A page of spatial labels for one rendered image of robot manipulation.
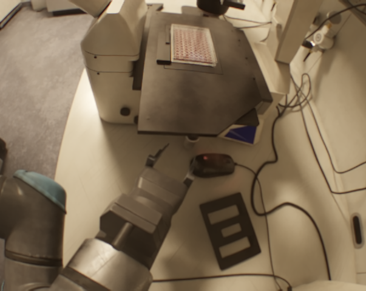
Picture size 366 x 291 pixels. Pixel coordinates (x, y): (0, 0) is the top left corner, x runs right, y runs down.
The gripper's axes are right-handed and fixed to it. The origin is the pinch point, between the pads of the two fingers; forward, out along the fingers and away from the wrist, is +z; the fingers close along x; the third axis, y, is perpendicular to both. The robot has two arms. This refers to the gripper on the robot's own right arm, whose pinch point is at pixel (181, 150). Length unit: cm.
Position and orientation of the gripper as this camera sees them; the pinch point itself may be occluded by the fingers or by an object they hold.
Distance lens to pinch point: 35.1
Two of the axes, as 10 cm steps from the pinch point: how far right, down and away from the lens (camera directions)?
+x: 8.9, 4.5, -0.6
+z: 3.1, -5.1, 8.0
